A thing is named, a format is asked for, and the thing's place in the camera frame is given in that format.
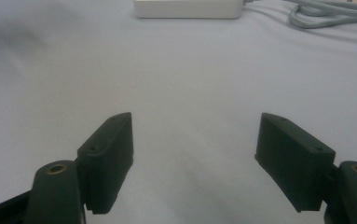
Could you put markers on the white power strip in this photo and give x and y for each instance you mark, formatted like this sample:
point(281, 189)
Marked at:
point(188, 8)

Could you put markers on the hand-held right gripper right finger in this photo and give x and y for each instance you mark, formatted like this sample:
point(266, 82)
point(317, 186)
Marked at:
point(294, 161)

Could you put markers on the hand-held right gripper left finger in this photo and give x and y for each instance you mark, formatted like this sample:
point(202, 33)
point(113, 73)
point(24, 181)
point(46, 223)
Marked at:
point(106, 165)

